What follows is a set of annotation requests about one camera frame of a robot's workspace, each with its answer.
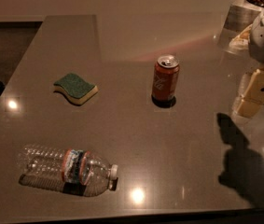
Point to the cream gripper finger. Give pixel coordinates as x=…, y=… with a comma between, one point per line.
x=253, y=99
x=245, y=80

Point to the red coke can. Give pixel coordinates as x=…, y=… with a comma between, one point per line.
x=166, y=71

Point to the green and yellow sponge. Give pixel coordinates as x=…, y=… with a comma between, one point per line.
x=75, y=89

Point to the silver metal stand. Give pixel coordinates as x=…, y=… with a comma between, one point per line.
x=241, y=14

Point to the clear plastic water bottle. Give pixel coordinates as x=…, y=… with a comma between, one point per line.
x=71, y=171

